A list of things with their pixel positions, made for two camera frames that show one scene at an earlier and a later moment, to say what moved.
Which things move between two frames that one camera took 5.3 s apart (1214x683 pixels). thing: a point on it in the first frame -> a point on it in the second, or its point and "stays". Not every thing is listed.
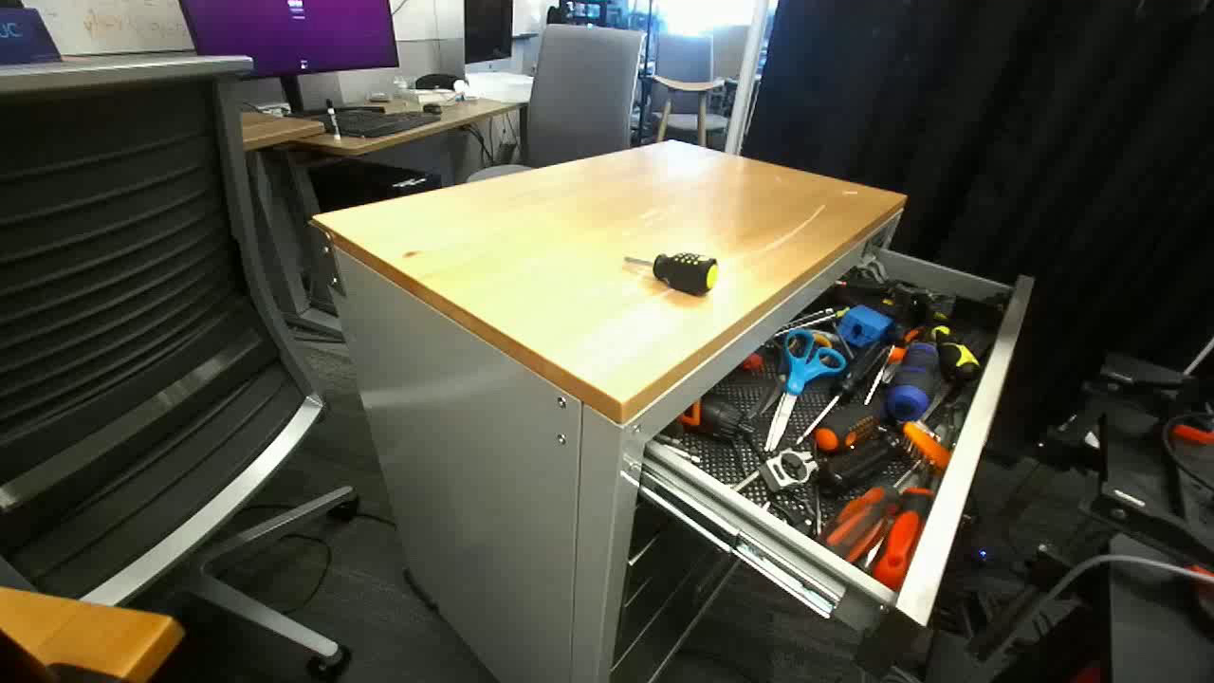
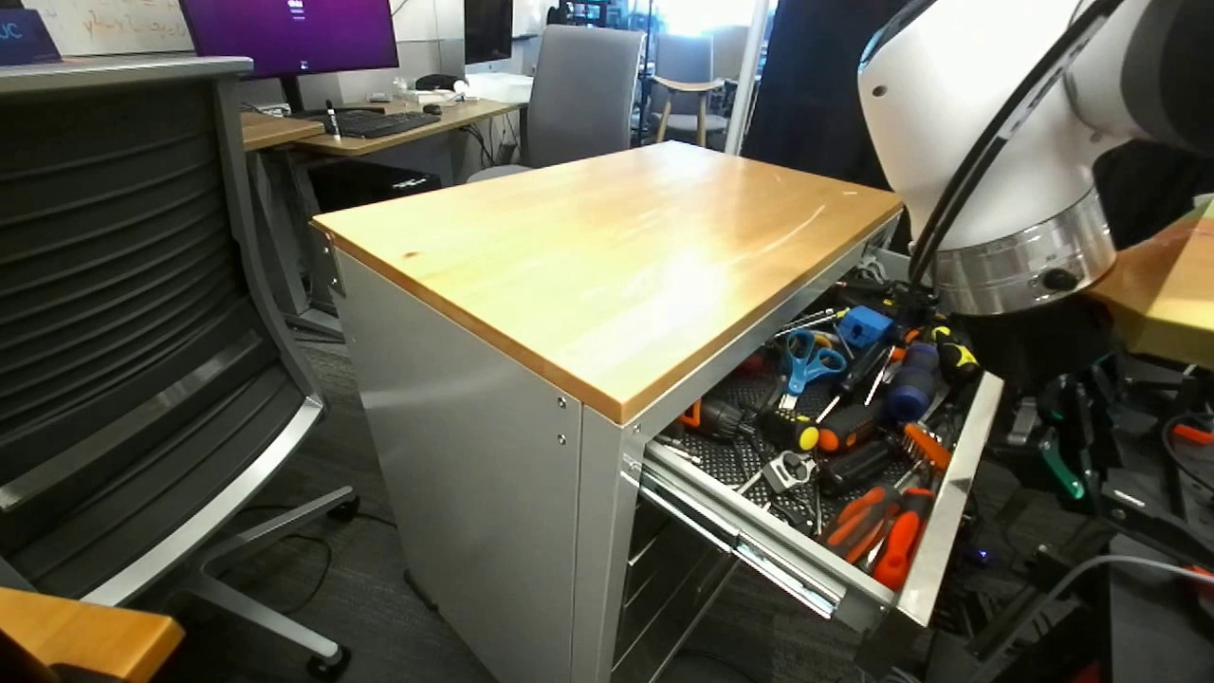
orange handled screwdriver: [926, 447] stays
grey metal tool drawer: [842, 449] stays
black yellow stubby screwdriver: [682, 272] -> [789, 434]
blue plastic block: [866, 323] stays
